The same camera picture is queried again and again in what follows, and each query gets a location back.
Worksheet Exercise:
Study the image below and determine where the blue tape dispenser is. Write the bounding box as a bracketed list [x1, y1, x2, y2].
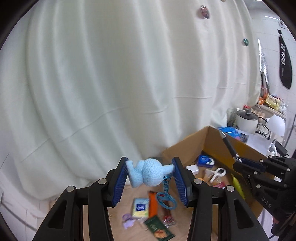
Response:
[197, 155, 215, 168]

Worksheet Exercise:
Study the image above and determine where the green cracker packet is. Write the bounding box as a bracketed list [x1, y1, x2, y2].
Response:
[144, 215, 175, 241]

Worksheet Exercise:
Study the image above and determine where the teal curtain pin badge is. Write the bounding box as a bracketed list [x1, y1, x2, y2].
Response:
[243, 38, 249, 46]

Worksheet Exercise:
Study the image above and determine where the yellow green snack packet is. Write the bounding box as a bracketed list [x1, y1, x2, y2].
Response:
[231, 174, 245, 200]

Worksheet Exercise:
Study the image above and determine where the white curtain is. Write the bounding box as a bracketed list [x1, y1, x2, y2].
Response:
[1, 1, 260, 200]

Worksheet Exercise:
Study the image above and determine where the clear candy packet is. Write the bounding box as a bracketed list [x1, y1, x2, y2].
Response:
[208, 178, 228, 189]

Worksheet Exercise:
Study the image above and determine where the white desk lamp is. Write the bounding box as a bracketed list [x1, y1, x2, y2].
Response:
[267, 114, 285, 154]

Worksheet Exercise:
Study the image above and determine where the purple keychain toy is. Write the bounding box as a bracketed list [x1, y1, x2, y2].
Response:
[122, 213, 136, 230]

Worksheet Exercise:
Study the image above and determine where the black pen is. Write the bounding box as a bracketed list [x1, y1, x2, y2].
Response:
[219, 130, 242, 163]

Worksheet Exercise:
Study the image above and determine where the white charger block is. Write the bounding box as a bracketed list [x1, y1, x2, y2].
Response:
[186, 164, 199, 175]

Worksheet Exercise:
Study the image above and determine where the black racket bag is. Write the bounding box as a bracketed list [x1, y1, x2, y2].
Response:
[279, 35, 292, 89]

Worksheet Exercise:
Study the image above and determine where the cardboard box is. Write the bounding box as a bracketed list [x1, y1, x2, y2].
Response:
[162, 126, 263, 217]

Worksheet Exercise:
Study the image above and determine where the red sausage snack pack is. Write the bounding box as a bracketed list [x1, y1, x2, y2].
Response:
[163, 207, 176, 227]

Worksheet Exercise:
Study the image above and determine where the blue knitted keychain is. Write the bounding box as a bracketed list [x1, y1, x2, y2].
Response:
[125, 158, 177, 210]

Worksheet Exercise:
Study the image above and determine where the orange snack bar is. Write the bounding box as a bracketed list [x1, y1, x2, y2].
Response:
[148, 191, 158, 218]

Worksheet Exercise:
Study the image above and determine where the tissue pack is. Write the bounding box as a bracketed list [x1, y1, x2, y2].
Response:
[132, 198, 149, 220]

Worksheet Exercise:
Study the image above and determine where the white rice cooker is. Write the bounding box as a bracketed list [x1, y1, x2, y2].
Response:
[235, 109, 259, 134]

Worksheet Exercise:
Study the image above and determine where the white plastic clip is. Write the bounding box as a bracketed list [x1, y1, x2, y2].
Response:
[205, 168, 227, 183]

